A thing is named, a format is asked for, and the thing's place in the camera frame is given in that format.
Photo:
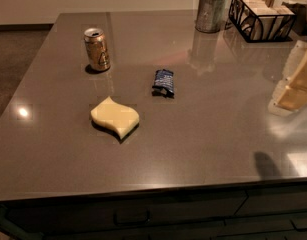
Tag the black wire napkin holder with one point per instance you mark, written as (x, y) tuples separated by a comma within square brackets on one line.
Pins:
[(260, 21)]

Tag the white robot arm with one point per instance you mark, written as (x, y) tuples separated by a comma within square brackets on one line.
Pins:
[(291, 64)]

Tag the dark drawer handle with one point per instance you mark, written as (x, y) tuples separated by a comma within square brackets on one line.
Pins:
[(128, 217)]

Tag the gold soda can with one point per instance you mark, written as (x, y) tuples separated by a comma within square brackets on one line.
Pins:
[(97, 50)]

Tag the metal tin with flowers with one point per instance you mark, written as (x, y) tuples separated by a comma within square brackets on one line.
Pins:
[(209, 15)]

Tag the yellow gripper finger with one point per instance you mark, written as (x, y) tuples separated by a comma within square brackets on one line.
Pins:
[(294, 94)]

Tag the dark object at right edge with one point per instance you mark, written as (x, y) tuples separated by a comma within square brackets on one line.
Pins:
[(301, 7)]

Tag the yellow wavy sponge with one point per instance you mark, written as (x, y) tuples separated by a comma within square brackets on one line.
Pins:
[(116, 117)]

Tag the blue snack wrapper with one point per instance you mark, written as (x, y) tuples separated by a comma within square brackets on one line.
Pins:
[(164, 83)]

